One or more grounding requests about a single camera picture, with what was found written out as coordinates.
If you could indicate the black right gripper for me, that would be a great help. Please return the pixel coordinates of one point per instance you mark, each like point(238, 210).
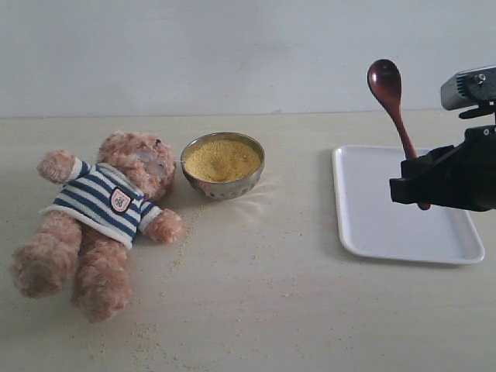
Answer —
point(431, 179)

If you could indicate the dark red wooden spoon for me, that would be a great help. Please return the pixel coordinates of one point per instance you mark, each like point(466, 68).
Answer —
point(385, 84)

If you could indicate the teddy bear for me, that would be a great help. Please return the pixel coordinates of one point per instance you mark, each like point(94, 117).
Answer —
point(89, 228)

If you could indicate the white plastic tray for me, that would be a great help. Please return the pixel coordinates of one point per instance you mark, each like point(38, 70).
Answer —
point(371, 225)

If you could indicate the steel bowl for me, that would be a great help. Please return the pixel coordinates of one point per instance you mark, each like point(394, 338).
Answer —
point(223, 190)

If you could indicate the yellow millet grains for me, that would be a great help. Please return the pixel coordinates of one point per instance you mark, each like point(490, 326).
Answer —
point(222, 161)

